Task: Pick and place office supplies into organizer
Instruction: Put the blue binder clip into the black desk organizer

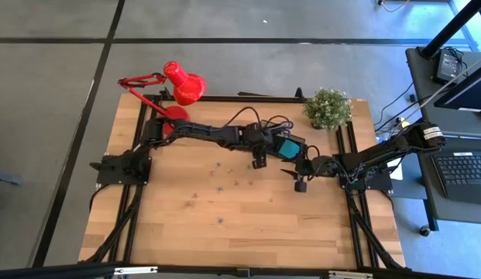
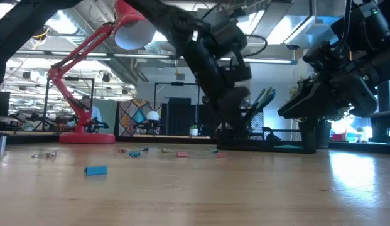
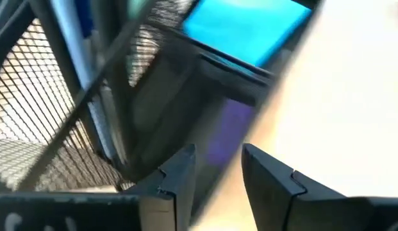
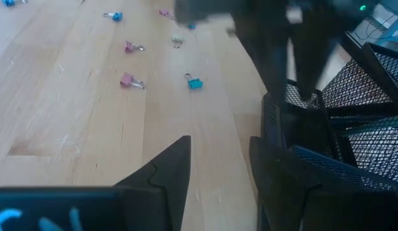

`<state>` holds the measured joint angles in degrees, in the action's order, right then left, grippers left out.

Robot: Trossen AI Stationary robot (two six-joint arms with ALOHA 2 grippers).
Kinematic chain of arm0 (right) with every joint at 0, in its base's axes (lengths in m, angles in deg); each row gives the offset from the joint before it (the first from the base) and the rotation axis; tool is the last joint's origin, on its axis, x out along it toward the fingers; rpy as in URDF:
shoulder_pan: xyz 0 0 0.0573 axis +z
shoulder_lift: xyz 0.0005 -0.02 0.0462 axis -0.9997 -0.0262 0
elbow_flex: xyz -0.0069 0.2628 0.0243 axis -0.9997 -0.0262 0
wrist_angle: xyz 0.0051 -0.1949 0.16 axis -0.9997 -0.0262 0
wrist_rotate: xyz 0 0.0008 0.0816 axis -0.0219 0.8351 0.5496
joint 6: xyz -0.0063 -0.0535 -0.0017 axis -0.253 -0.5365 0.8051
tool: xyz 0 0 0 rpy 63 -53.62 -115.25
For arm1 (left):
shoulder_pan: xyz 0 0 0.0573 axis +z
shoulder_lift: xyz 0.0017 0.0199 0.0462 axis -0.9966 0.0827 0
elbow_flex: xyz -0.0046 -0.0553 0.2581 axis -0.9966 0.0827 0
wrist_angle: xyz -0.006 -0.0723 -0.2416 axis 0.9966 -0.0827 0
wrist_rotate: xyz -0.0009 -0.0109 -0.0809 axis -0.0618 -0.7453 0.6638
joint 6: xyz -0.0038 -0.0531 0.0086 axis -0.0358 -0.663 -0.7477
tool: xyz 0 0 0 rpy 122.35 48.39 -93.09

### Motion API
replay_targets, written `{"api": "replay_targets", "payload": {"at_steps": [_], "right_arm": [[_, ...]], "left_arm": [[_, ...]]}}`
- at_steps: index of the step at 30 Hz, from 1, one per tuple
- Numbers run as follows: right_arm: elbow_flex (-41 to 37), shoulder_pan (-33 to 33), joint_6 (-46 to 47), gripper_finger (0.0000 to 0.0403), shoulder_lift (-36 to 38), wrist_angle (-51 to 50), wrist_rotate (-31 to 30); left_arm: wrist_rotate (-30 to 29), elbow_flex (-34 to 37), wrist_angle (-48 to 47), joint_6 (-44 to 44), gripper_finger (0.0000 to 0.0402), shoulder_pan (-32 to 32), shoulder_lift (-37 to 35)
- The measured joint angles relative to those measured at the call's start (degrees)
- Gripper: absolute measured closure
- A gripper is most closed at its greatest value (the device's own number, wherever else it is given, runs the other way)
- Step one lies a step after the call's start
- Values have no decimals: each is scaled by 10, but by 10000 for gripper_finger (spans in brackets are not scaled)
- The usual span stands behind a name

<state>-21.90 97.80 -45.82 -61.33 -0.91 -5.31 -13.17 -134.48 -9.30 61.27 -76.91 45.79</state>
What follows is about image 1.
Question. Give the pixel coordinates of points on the potted green plant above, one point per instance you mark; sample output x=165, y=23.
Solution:
x=327, y=108

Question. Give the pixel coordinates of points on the black caster wheel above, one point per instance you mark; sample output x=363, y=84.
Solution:
x=425, y=231

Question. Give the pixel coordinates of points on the black keyboard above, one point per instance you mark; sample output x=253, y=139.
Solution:
x=462, y=174

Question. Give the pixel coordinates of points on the black aluminium table frame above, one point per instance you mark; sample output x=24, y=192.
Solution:
x=224, y=99

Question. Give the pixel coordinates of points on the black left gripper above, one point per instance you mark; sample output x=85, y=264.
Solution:
x=259, y=139

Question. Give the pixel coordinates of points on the red desk lamp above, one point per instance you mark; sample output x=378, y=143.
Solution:
x=186, y=85

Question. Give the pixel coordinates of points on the silver metal bracket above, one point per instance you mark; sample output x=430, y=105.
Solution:
x=135, y=270
x=350, y=275

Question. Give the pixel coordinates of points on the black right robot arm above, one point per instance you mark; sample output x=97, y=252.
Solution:
x=387, y=151

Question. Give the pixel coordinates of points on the black camera mount beam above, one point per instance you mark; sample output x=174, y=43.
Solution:
x=50, y=271

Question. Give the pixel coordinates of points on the black mesh desk organizer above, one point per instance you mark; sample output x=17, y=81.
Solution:
x=296, y=136

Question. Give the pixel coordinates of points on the white paper sheet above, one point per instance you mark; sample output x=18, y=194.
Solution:
x=397, y=174

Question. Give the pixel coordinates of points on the black desk monitor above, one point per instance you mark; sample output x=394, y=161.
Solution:
x=468, y=95

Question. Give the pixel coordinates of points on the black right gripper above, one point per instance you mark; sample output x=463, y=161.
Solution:
x=319, y=167

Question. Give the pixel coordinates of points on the dark grey side desk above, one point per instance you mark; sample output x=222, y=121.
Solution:
x=426, y=193
x=422, y=97

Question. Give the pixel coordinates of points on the black desktop device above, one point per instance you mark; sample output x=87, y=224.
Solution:
x=448, y=66

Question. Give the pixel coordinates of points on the blue sticky note pad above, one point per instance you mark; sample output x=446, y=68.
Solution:
x=289, y=149

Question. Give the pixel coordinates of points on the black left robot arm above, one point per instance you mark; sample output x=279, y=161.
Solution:
x=209, y=133

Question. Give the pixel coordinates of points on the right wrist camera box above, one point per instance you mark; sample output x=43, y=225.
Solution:
x=300, y=187

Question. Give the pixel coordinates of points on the black upright pole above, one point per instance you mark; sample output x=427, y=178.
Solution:
x=453, y=27

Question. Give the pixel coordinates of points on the grey floor object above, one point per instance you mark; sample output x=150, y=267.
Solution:
x=7, y=179

